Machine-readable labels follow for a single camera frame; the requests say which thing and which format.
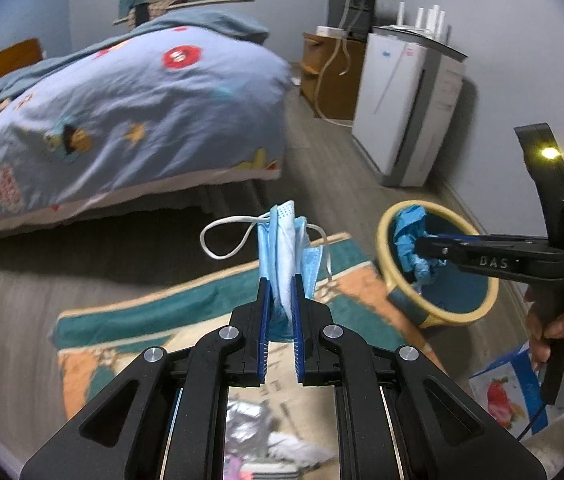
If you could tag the teal and cream floor rug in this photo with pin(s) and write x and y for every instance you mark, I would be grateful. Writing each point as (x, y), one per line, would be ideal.
(96, 344)

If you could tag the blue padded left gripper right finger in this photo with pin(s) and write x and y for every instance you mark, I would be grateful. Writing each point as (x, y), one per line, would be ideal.
(315, 365)

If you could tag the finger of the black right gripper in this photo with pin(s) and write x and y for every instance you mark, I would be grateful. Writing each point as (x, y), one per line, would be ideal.
(514, 258)

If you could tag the purple snack wrapper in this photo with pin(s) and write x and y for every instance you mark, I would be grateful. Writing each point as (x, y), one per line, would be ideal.
(236, 468)

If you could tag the blue cartoon quilt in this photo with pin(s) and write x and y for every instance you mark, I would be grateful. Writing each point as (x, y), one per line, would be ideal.
(192, 98)

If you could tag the black television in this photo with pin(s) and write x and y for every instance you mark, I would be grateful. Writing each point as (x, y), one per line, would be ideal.
(356, 17)

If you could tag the white router with antennas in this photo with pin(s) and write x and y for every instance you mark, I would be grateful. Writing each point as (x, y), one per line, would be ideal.
(428, 22)

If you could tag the blue and white bag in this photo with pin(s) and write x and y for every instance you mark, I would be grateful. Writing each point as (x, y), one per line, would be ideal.
(509, 390)

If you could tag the silver foil wrapper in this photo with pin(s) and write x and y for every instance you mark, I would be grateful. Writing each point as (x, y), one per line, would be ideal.
(250, 433)

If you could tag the light blue face mask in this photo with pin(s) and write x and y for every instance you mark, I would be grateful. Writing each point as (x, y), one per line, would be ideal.
(288, 246)

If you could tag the teal bin with yellow rim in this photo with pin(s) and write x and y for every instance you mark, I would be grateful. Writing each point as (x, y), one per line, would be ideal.
(454, 298)

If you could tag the white air purifier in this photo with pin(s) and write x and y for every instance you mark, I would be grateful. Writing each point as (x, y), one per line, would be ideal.
(408, 93)

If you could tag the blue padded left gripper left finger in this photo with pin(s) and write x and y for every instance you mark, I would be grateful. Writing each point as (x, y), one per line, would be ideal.
(248, 363)

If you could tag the blue paper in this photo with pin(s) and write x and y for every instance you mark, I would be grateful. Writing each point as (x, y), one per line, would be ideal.
(410, 225)

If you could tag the wooden side cabinet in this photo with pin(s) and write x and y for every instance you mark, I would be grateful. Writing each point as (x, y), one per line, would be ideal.
(330, 73)

